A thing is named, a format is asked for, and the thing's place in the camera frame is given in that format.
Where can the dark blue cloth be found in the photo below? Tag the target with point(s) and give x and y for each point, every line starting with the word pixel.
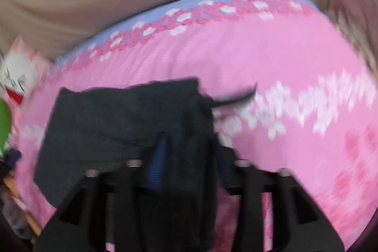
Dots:
pixel 10 160

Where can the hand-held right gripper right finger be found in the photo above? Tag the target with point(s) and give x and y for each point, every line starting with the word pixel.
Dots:
pixel 227 172

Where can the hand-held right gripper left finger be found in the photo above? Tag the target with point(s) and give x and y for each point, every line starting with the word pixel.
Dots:
pixel 159 160

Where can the dark grey pants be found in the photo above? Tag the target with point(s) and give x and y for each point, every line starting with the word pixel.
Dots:
pixel 103 128

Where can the patterned beige curtain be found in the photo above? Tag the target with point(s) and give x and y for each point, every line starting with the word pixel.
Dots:
pixel 351 4

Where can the pink floral bed sheet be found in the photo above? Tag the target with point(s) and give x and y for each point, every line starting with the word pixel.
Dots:
pixel 280 63

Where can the wooden stick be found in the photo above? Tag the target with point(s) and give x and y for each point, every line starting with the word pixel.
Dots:
pixel 23 207

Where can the cartoon face pillow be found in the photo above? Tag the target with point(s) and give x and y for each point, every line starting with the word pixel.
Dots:
pixel 20 75

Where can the green plush toy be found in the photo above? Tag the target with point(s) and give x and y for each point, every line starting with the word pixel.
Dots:
pixel 4 125

